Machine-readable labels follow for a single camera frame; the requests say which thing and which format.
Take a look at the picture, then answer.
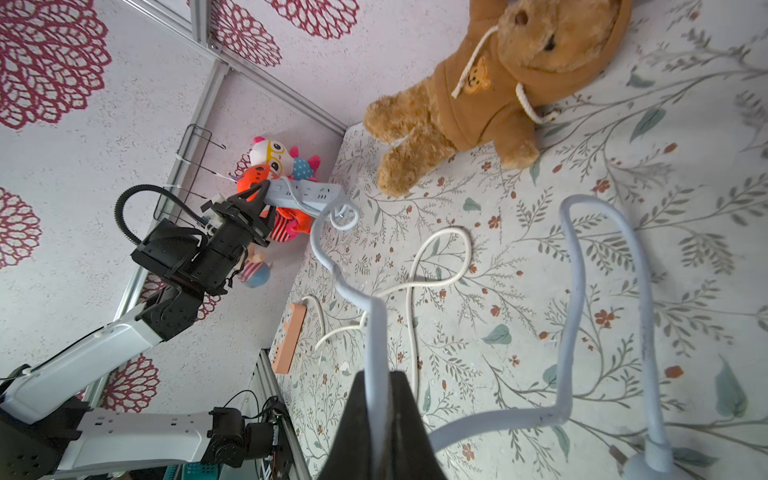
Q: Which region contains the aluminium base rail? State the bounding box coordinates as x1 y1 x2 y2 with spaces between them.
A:
250 349 313 480

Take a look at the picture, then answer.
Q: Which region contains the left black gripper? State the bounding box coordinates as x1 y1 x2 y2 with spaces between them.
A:
191 180 277 294

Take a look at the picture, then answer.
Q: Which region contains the blue power strip with cord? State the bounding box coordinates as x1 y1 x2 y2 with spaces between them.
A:
265 178 687 479

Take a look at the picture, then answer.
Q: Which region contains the white owl plush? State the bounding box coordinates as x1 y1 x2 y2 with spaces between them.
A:
247 136 321 180

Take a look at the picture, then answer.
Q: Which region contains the orange fox plush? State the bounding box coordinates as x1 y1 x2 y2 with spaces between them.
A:
236 164 283 207

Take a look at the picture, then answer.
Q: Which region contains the white power strip cord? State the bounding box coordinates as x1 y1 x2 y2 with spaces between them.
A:
299 225 475 400

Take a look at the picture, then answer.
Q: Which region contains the pink power strip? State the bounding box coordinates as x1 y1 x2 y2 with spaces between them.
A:
271 303 307 375

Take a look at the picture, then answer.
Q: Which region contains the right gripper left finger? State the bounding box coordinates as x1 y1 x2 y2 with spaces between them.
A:
317 371 372 480

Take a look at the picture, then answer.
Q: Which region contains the black wire basket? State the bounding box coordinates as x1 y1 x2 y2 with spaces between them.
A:
161 123 236 217

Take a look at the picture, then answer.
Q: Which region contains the brown teddy bear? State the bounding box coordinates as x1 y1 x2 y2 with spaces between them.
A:
363 0 633 198

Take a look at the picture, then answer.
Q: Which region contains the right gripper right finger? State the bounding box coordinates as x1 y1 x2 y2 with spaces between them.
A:
390 371 447 480

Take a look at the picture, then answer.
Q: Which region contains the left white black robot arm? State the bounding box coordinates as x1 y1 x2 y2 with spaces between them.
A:
1 181 277 479

